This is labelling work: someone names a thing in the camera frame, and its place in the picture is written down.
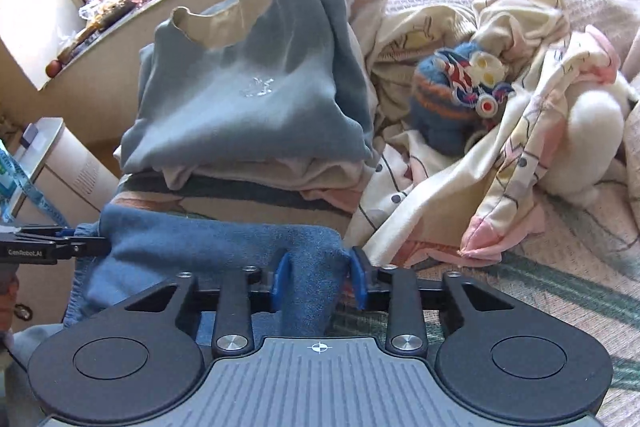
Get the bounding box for white bedside cabinet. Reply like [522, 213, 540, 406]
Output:
[9, 117, 118, 333]

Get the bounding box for blue knitted cartoon hat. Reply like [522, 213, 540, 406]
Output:
[410, 42, 514, 157]

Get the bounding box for dark blue fleece pants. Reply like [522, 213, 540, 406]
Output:
[63, 205, 349, 339]

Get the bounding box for white plush toy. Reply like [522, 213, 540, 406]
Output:
[539, 74, 639, 207]

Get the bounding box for person's left hand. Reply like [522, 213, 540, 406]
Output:
[0, 271, 20, 350]

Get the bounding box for patterned bed cover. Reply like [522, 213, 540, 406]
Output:
[115, 0, 639, 426]

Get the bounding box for cream pink cartoon pajamas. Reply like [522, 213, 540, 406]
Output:
[345, 0, 629, 265]

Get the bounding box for grey-blue folded sweatshirt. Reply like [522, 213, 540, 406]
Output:
[119, 0, 380, 176]

